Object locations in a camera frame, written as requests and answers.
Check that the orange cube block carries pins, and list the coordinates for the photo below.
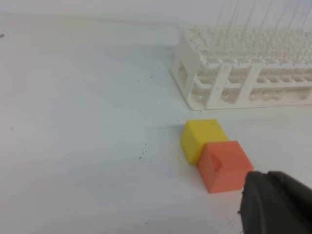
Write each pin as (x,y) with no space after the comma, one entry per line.
(223,166)

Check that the white plastic test tube rack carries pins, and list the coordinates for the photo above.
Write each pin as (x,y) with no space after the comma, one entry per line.
(210,81)

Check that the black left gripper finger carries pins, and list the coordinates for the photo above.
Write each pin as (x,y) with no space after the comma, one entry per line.
(275,203)

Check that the yellow cube block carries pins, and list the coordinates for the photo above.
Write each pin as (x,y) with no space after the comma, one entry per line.
(197,133)

